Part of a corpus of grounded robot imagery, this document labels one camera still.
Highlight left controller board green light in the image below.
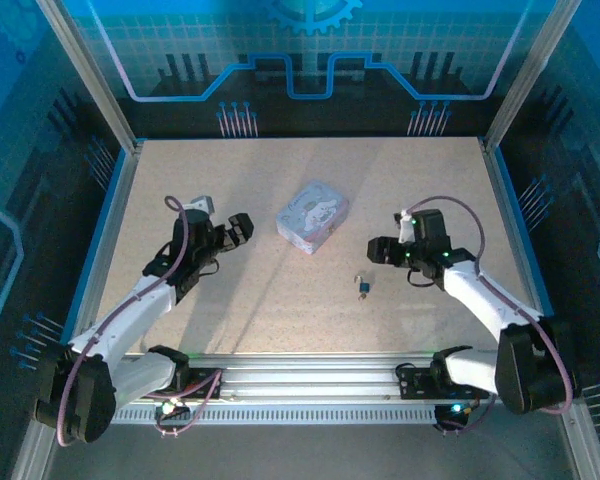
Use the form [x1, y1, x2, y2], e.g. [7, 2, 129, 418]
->
[154, 394, 192, 422]

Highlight controller board green light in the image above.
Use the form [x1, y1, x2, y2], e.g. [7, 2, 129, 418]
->
[433, 402, 477, 427]
[154, 394, 192, 422]

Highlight right controller board green light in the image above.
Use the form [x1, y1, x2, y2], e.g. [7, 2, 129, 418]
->
[433, 402, 477, 427]

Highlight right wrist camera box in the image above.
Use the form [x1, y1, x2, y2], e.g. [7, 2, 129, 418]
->
[392, 208, 417, 245]

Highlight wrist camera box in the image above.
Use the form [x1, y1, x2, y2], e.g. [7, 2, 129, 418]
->
[392, 208, 417, 245]
[185, 194, 216, 217]

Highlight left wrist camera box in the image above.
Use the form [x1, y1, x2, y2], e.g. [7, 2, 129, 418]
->
[185, 194, 216, 217]

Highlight aluminium table side rail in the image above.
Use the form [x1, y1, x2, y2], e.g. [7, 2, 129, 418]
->
[64, 142, 145, 351]
[479, 138, 556, 321]

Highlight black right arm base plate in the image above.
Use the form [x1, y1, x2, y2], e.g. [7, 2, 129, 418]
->
[397, 364, 496, 400]

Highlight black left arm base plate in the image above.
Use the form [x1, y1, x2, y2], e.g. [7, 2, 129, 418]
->
[144, 367, 224, 400]

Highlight aluminium mounting rail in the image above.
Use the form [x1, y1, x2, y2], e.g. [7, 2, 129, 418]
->
[114, 353, 581, 404]

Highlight slotted grey cable duct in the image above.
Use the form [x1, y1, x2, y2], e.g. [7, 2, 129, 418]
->
[112, 407, 566, 426]

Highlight aluminium frame post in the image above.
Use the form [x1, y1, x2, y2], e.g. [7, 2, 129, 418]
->
[482, 0, 582, 154]
[35, 0, 145, 152]

